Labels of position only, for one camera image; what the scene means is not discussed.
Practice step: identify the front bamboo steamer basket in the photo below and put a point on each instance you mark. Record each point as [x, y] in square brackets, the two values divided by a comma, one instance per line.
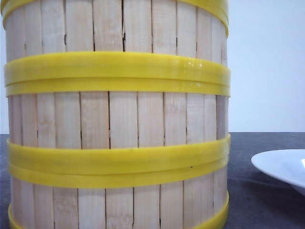
[198, 203]

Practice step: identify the white plate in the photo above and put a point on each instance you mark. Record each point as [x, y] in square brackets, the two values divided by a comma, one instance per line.
[287, 165]

